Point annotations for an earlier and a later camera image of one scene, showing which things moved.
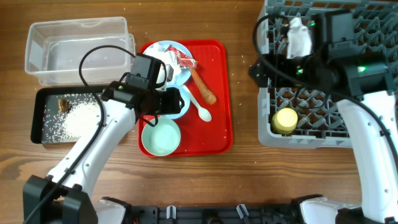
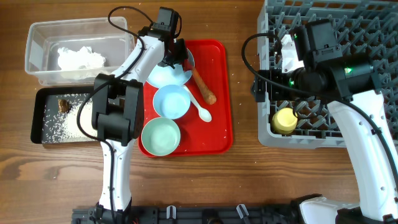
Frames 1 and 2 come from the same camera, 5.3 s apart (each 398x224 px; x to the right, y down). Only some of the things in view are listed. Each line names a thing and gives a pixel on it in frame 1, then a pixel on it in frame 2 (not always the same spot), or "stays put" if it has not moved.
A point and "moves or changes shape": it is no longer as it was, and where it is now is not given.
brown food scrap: x=63 y=106 stays put
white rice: x=84 y=117 stays put
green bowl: x=162 y=139 stays put
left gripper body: x=163 y=101 -> x=179 y=53
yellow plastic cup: x=284 y=121 stays put
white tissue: x=156 y=51 moves or changes shape
